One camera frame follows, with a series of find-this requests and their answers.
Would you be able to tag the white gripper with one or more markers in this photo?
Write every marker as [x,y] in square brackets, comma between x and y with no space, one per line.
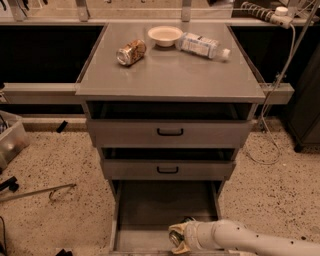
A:
[192,234]

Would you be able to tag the green soda can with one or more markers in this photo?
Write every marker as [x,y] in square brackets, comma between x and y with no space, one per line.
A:
[177,238]

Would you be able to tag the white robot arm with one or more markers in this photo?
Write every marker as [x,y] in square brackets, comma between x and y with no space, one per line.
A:
[233,235]

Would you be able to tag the bottom grey drawer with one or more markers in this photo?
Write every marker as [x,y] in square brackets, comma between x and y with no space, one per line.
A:
[146,209]

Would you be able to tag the grey drawer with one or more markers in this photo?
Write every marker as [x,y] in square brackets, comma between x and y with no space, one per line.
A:
[168,124]
[167,163]
[146,209]

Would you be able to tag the middle grey drawer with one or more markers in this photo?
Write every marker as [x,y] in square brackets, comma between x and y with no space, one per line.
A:
[167,163]

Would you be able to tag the grey metal drawer cabinet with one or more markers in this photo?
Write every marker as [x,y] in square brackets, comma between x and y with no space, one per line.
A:
[167,75]

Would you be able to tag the top grey drawer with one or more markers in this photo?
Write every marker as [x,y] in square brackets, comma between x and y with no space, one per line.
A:
[168,124]

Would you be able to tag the brown patterned can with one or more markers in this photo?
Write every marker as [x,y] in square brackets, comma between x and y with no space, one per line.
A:
[131,52]

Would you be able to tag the metal rod with hook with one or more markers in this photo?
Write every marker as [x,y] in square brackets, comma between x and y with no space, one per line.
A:
[28,194]

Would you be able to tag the small black block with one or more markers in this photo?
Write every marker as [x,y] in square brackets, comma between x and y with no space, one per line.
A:
[62,126]

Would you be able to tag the black floor tool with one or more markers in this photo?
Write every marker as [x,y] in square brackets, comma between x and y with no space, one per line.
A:
[10,183]

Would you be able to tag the clear plastic storage bin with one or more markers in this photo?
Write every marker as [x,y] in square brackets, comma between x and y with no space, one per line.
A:
[13,138]

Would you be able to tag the clear plastic water bottle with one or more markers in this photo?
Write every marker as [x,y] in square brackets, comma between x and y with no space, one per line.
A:
[202,46]

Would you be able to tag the white paper bowl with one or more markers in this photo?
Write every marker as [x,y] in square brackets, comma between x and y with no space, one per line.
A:
[165,36]

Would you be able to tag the white power strip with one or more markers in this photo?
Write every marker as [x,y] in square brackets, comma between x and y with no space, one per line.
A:
[278,17]

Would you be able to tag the grey metal rail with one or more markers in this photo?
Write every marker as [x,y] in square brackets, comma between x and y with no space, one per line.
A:
[40,93]

